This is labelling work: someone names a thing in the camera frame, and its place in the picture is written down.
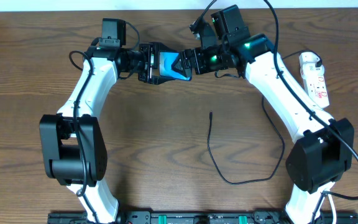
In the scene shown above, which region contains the black USB charging cable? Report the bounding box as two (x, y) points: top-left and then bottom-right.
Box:
(206, 49), (323, 185)

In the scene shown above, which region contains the white USB charger plug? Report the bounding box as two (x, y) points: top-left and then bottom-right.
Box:
(299, 52), (325, 79)

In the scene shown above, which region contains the white power strip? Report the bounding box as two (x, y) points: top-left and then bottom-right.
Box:
(302, 74), (329, 108)

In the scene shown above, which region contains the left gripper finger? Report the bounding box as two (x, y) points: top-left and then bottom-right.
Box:
(158, 42), (177, 53)
(157, 77), (176, 85)

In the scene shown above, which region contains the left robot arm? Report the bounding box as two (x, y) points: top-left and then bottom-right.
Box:
(39, 18), (178, 223)

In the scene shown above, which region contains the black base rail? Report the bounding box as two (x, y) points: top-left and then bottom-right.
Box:
(47, 211), (358, 224)

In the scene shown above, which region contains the blue screen Galaxy smartphone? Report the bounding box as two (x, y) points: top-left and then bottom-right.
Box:
(159, 52), (191, 81)

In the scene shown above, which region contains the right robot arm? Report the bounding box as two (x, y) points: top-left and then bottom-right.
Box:
(164, 5), (355, 223)

